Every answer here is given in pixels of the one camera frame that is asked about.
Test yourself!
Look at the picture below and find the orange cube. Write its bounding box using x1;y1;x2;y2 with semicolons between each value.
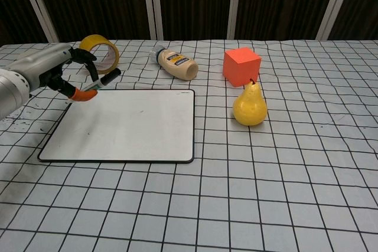
222;46;262;88

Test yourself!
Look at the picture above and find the white screen frame post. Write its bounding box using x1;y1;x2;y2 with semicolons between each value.
315;0;358;41
19;0;59;43
226;0;243;40
141;0;164;40

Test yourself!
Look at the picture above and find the yellow packing tape roll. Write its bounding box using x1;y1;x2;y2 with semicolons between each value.
79;34;120;75

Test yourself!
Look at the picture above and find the white dry-erase board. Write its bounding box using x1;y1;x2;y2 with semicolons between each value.
37;89;196;164

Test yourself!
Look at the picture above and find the whiteboard marker with black cap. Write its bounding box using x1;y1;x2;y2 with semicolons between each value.
79;68;122;92

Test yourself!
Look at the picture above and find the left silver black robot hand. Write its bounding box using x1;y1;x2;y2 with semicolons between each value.
5;42;100;103

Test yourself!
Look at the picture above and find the beige mayonnaise squeeze bottle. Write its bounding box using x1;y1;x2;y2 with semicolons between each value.
149;45;198;82

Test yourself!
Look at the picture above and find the white black-checked tablecloth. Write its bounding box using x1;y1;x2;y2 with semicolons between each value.
0;38;378;252

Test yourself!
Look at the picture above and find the yellow pear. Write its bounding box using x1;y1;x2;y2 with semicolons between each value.
233;78;268;127

